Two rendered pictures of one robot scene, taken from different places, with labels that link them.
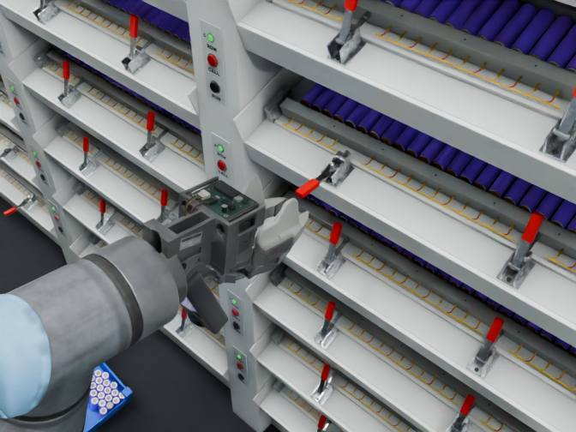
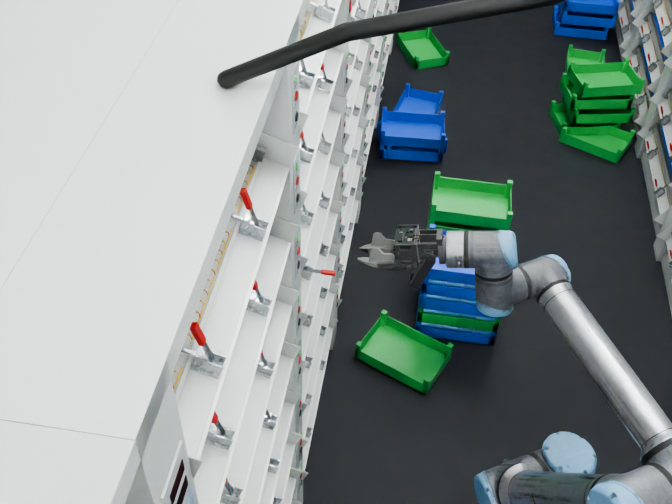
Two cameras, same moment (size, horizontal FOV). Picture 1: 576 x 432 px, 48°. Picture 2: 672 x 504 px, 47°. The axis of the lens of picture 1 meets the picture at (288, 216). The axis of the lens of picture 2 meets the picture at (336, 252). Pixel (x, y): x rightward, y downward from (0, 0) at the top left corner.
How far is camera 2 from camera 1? 1.92 m
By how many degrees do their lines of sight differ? 78
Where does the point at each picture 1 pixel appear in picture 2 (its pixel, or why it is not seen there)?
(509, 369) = not seen: hidden behind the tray
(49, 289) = (488, 236)
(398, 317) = (316, 285)
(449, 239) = (317, 225)
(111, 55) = (262, 449)
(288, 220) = (379, 239)
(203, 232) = (424, 232)
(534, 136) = (321, 156)
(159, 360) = not seen: outside the picture
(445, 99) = (315, 182)
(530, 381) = not seen: hidden behind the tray
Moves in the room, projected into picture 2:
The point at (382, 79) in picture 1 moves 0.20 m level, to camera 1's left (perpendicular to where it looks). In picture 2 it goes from (313, 203) to (360, 254)
